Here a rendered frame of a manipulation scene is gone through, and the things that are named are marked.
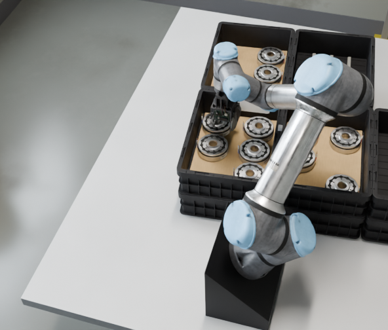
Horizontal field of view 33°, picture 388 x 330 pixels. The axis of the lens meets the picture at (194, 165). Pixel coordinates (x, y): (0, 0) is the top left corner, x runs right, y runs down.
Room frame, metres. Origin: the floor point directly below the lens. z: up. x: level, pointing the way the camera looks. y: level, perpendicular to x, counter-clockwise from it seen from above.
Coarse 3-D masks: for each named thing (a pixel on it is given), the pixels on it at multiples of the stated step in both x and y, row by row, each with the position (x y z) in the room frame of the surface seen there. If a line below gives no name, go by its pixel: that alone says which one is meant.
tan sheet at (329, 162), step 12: (324, 132) 1.58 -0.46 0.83; (360, 132) 1.57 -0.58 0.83; (324, 144) 1.52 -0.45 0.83; (360, 144) 1.52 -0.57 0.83; (324, 156) 1.47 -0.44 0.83; (336, 156) 1.46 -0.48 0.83; (348, 156) 1.46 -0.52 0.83; (360, 156) 1.46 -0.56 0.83; (312, 168) 1.42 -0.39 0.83; (324, 168) 1.41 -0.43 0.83; (336, 168) 1.41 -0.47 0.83; (348, 168) 1.41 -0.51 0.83; (300, 180) 1.37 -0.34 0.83; (312, 180) 1.36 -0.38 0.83; (324, 180) 1.36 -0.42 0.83
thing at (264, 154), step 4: (248, 140) 1.53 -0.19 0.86; (252, 140) 1.53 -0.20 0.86; (256, 140) 1.52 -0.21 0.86; (260, 140) 1.52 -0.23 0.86; (244, 144) 1.51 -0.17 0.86; (248, 144) 1.51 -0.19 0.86; (260, 144) 1.50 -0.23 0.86; (264, 144) 1.51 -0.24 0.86; (240, 148) 1.49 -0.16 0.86; (244, 148) 1.49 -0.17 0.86; (264, 148) 1.49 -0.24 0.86; (268, 148) 1.49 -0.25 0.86; (240, 152) 1.47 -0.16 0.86; (244, 152) 1.47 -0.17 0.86; (264, 152) 1.47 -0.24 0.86; (268, 152) 1.47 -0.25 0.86; (244, 156) 1.45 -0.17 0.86; (248, 156) 1.45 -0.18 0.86; (252, 156) 1.45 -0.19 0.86; (256, 156) 1.45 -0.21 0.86; (260, 156) 1.45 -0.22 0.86; (264, 156) 1.45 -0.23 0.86; (252, 160) 1.43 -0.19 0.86; (256, 160) 1.43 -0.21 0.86; (260, 160) 1.43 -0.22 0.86
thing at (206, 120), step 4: (208, 116) 1.65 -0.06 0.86; (204, 120) 1.63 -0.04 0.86; (208, 120) 1.63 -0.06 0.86; (204, 124) 1.61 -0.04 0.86; (208, 124) 1.61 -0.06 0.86; (224, 124) 1.61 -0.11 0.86; (228, 124) 1.60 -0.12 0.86; (208, 128) 1.59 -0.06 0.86; (212, 128) 1.59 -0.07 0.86; (216, 128) 1.59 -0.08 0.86; (220, 128) 1.59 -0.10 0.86; (224, 128) 1.59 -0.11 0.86; (228, 128) 1.59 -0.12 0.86; (216, 132) 1.57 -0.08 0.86
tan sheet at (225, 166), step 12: (240, 120) 1.65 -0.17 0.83; (276, 120) 1.65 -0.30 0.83; (240, 132) 1.60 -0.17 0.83; (228, 144) 1.54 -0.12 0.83; (240, 144) 1.54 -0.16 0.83; (228, 156) 1.48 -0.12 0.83; (192, 168) 1.44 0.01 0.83; (204, 168) 1.43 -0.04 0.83; (216, 168) 1.43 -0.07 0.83; (228, 168) 1.43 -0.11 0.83; (264, 168) 1.42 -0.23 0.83
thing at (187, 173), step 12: (192, 120) 1.56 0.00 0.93; (276, 132) 1.49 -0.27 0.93; (276, 144) 1.44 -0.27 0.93; (180, 156) 1.40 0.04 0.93; (180, 168) 1.35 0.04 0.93; (204, 180) 1.32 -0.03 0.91; (216, 180) 1.31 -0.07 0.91; (228, 180) 1.30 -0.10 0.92; (240, 180) 1.29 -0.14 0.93; (252, 180) 1.29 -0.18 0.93
